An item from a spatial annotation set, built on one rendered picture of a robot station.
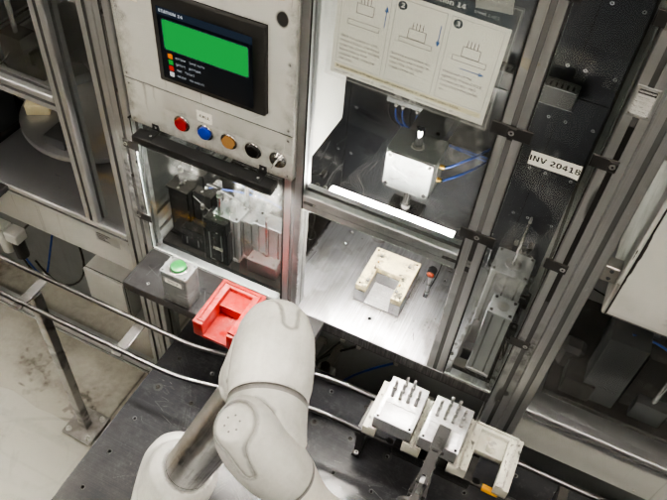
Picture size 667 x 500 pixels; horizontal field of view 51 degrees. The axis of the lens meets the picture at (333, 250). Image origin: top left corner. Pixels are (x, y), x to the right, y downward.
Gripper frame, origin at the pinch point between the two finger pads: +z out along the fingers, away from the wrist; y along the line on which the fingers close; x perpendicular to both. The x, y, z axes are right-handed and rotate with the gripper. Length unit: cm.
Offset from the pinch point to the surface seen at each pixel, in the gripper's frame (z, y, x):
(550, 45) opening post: 18, 94, 6
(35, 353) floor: 10, -89, 157
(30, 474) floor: -29, -90, 125
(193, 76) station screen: 14, 68, 71
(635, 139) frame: 18, 83, -11
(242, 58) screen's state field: 14, 76, 59
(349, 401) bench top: 12.7, -22.2, 27.2
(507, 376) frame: 18.5, 10.1, -8.6
